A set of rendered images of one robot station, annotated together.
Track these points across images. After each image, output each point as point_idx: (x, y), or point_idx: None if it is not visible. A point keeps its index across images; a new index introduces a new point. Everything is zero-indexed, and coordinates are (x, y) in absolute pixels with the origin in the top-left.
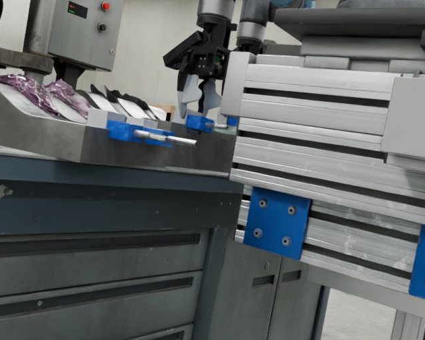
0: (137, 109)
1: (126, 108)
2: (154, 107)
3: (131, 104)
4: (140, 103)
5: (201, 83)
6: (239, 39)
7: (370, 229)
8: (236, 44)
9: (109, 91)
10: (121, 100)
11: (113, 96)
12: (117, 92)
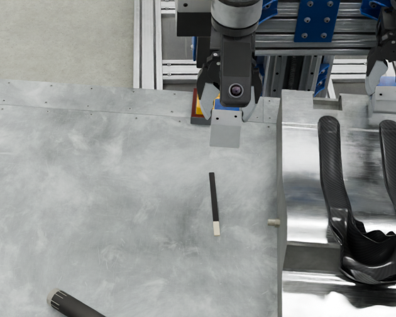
0: (360, 201)
1: (388, 200)
2: (305, 211)
3: (366, 207)
4: (330, 219)
5: (386, 64)
6: (258, 21)
7: None
8: (251, 32)
9: None
10: (381, 215)
11: None
12: (373, 231)
